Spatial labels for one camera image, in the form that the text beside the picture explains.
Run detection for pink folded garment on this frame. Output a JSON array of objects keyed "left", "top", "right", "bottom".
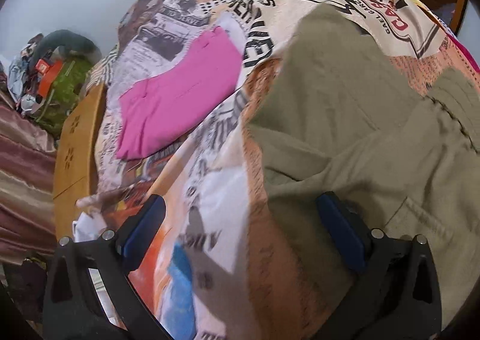
[{"left": 116, "top": 27, "right": 242, "bottom": 160}]

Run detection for orange box in basket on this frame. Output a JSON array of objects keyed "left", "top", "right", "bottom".
[{"left": 35, "top": 59, "right": 64, "bottom": 98}]

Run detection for newspaper print bed cover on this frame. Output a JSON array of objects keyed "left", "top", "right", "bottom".
[{"left": 92, "top": 0, "right": 479, "bottom": 339}]

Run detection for green storage basket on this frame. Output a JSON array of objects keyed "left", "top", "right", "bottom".
[{"left": 33, "top": 57, "right": 92, "bottom": 139}]

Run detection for olive green pants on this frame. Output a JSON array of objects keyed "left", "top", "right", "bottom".
[{"left": 247, "top": 4, "right": 479, "bottom": 324}]

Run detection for grey neck pillow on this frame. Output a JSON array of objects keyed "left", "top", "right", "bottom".
[{"left": 28, "top": 29, "right": 102, "bottom": 72}]

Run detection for wooden lap desk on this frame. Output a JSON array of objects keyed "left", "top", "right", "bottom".
[{"left": 53, "top": 83, "right": 106, "bottom": 238}]

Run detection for striped maroon curtain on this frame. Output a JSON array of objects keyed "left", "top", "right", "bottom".
[{"left": 0, "top": 88, "right": 59, "bottom": 262}]

